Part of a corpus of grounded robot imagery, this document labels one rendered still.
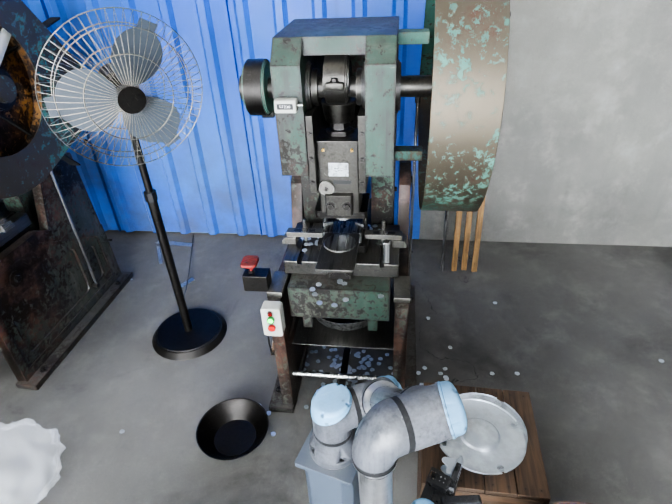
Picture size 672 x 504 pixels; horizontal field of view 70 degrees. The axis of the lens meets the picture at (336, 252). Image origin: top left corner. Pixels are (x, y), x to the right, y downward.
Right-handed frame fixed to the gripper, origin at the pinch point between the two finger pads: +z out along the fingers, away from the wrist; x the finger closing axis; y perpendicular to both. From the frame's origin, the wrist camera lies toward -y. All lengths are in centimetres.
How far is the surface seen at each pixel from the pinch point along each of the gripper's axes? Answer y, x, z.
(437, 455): 8.0, 5.1, 2.3
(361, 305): 51, -19, 34
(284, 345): 77, -1, 19
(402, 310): 34, -23, 34
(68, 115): 151, -88, 5
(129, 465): 123, 42, -31
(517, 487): -16.8, 5.2, 2.7
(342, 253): 59, -40, 35
